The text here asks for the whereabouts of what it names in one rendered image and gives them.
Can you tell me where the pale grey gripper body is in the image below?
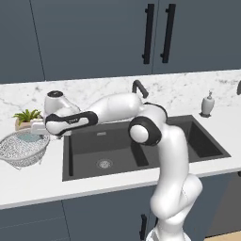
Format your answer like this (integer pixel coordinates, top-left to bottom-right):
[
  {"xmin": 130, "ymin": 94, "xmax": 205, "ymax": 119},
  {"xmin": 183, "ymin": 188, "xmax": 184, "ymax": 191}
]
[{"xmin": 30, "ymin": 120, "xmax": 51, "ymax": 137}]

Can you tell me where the white mesh colander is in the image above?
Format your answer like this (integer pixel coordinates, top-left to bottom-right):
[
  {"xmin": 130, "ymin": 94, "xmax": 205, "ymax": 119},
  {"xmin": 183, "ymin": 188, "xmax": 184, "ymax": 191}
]
[{"xmin": 0, "ymin": 129, "xmax": 52, "ymax": 170}]

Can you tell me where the black double sink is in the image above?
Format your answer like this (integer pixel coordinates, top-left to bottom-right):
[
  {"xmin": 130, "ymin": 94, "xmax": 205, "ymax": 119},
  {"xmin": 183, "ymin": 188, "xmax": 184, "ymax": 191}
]
[{"xmin": 61, "ymin": 114, "xmax": 233, "ymax": 183}]

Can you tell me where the black sink faucet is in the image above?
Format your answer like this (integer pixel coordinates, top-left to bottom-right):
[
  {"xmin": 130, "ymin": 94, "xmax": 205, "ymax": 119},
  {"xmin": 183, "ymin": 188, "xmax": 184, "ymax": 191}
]
[{"xmin": 131, "ymin": 79, "xmax": 150, "ymax": 99}]

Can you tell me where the small potted green plant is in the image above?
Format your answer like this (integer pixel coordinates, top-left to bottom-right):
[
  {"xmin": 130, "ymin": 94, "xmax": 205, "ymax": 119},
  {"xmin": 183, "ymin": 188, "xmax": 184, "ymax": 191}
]
[{"xmin": 11, "ymin": 108, "xmax": 44, "ymax": 132}]

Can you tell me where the dark blue base cupboard door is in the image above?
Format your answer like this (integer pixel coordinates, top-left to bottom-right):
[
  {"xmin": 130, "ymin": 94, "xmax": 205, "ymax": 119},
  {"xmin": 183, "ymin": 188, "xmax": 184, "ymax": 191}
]
[
  {"xmin": 61, "ymin": 184, "xmax": 159, "ymax": 241},
  {"xmin": 0, "ymin": 200, "xmax": 71, "ymax": 241}
]

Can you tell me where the white soap dispenser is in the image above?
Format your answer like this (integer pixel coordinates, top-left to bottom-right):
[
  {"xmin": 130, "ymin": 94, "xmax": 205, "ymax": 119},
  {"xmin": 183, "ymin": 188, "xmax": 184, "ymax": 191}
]
[{"xmin": 199, "ymin": 90, "xmax": 217, "ymax": 119}]

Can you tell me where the dark grey appliance front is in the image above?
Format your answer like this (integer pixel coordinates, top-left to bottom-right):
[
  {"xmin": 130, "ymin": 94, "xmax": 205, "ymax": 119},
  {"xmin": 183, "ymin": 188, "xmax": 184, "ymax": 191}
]
[{"xmin": 201, "ymin": 171, "xmax": 241, "ymax": 238}]

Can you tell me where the dark blue wall cupboard door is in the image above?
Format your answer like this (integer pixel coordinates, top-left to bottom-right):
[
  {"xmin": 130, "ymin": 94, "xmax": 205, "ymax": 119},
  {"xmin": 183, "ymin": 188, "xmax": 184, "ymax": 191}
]
[
  {"xmin": 29, "ymin": 0, "xmax": 160, "ymax": 82},
  {"xmin": 152, "ymin": 0, "xmax": 241, "ymax": 75},
  {"xmin": 0, "ymin": 0, "xmax": 46, "ymax": 85}
]

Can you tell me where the black base cupboard handle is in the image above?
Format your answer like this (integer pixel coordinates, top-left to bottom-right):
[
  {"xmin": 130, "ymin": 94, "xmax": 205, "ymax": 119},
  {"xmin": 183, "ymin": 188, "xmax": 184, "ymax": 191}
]
[{"xmin": 138, "ymin": 213, "xmax": 148, "ymax": 241}]

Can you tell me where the black cupboard bar handle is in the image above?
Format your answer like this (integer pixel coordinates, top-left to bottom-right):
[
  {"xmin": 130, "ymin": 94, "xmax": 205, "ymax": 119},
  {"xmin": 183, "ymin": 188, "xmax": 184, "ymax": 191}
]
[
  {"xmin": 159, "ymin": 3, "xmax": 177, "ymax": 64},
  {"xmin": 141, "ymin": 3, "xmax": 155, "ymax": 66}
]

